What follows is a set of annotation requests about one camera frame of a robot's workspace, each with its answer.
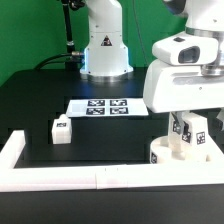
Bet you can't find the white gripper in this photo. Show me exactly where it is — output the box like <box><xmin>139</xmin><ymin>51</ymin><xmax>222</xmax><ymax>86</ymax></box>
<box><xmin>143</xmin><ymin>60</ymin><xmax>224</xmax><ymax>134</ymax></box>

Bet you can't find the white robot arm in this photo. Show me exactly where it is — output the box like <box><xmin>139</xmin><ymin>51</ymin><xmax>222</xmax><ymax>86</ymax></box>
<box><xmin>81</xmin><ymin>0</ymin><xmax>224</xmax><ymax>130</ymax></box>

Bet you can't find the white U-shaped fence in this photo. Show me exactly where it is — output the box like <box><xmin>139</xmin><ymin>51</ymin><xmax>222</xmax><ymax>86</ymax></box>
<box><xmin>0</xmin><ymin>130</ymin><xmax>224</xmax><ymax>192</ymax></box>

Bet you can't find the paper sheet with markers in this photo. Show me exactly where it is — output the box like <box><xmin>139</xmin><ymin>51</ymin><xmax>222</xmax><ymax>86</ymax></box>
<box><xmin>66</xmin><ymin>98</ymin><xmax>148</xmax><ymax>118</ymax></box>

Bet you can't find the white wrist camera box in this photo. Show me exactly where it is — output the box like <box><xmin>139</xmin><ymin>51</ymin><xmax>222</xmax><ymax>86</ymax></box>
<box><xmin>152</xmin><ymin>32</ymin><xmax>219</xmax><ymax>66</ymax></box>

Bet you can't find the black cable bundle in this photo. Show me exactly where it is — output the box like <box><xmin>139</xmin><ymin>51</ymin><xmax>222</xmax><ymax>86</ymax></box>
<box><xmin>33</xmin><ymin>50</ymin><xmax>85</xmax><ymax>71</ymax></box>

